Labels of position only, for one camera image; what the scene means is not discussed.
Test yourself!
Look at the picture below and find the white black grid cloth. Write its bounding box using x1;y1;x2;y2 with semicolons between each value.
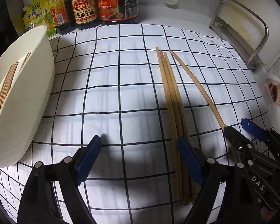
0;24;272;223

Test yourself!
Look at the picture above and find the dark soy sauce jug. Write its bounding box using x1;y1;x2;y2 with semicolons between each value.
97;0;139;26

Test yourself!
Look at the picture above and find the soy sauce bottle yellow cap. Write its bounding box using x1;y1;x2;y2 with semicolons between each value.
71;0;99;30

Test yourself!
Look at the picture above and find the vinegar bottle yellow cap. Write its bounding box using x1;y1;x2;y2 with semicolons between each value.
47;0;76;34

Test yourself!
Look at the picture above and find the metal tray rack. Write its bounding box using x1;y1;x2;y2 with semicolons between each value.
209;0;269;70

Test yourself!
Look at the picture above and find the yellow seasoning pouch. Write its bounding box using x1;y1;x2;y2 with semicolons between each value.
23;0;57;37

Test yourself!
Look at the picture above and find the white round bowl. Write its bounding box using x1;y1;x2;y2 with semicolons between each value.
0;25;55;168

